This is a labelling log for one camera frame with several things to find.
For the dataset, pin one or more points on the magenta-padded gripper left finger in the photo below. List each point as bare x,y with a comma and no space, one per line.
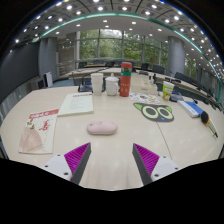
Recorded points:
76,156

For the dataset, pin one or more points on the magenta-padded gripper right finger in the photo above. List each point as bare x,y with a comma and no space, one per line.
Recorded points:
148,157

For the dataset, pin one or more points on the pink computer mouse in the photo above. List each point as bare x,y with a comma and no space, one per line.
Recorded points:
102,128

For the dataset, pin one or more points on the black cat-face mouse pad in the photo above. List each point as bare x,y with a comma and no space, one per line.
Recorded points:
154,112

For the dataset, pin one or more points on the red and white fan-print brochure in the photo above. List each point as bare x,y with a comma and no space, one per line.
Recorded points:
38,133

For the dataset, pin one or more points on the cream printed document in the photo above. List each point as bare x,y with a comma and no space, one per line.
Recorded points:
76,104

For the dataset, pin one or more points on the colourful sticker sheet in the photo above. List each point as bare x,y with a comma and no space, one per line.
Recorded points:
144,98

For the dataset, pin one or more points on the blue and white book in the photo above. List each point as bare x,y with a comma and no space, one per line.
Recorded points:
190,108

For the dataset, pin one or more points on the black handheld microphone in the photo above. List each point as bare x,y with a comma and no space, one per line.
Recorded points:
205,118

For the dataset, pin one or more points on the black desk microphone unit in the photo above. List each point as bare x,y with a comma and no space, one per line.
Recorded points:
85,88

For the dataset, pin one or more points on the green and white paper cup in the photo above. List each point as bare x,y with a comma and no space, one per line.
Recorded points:
167,90

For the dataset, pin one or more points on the white cardboard box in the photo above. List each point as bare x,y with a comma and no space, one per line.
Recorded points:
143,87

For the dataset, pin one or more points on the stack of white paper cups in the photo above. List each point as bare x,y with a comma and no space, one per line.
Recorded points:
97,83

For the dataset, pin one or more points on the white lidded mug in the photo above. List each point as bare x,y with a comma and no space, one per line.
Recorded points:
111,87

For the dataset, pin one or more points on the red bottle with green band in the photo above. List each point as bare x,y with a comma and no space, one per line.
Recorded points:
125,81

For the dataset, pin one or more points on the white floor-standing unit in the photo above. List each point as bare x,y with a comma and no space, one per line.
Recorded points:
48,79

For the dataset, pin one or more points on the long curved conference desk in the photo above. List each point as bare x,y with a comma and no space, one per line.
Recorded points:
83,71

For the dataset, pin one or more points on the dark office chairs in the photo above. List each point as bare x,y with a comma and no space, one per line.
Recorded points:
146,66

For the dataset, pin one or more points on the ceiling lights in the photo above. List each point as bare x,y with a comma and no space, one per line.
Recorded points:
100,8

